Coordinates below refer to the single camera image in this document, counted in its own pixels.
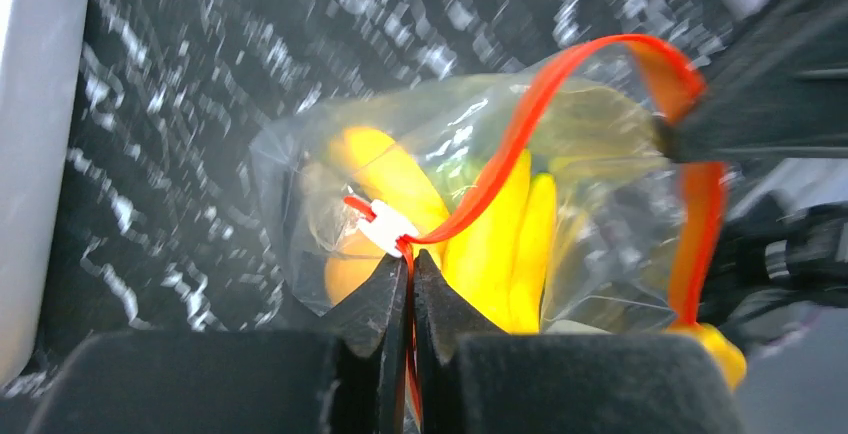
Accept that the small orange toy tangerine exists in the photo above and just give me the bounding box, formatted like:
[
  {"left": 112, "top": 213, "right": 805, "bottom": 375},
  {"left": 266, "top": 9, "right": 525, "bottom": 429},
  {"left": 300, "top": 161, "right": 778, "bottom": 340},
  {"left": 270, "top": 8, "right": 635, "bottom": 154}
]
[{"left": 324, "top": 231, "right": 385, "bottom": 306}]

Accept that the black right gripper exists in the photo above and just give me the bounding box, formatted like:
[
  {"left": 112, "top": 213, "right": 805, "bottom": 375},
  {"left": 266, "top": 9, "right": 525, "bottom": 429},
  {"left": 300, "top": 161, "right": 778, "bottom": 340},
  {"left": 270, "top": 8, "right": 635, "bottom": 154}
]
[{"left": 660, "top": 0, "right": 847, "bottom": 352}]

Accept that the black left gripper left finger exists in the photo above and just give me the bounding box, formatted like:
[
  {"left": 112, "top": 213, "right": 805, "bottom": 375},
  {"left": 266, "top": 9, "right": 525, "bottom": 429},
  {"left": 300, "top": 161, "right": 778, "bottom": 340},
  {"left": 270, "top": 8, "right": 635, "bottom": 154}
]
[{"left": 28, "top": 257, "right": 408, "bottom": 433}]

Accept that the white plastic bin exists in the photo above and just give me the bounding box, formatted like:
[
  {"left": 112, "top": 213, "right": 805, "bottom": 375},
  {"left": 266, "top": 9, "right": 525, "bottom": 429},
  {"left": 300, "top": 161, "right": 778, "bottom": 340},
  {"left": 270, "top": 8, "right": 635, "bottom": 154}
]
[{"left": 1, "top": 0, "right": 88, "bottom": 384}]

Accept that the yellow toy banana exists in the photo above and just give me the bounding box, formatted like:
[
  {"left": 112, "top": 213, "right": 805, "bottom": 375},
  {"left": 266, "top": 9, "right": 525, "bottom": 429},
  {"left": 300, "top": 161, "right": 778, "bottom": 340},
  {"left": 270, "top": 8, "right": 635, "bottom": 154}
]
[{"left": 442, "top": 150, "right": 557, "bottom": 334}]

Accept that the clear zip bag orange zipper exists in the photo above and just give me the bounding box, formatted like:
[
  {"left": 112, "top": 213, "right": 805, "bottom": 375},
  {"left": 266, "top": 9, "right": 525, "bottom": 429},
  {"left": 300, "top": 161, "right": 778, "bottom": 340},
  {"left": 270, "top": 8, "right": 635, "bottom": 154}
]
[{"left": 250, "top": 33, "right": 730, "bottom": 419}]

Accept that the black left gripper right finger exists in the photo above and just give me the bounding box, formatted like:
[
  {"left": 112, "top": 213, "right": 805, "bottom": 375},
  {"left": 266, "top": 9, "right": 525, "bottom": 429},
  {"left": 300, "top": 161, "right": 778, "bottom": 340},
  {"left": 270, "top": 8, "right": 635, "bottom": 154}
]
[{"left": 413, "top": 252, "right": 744, "bottom": 433}]

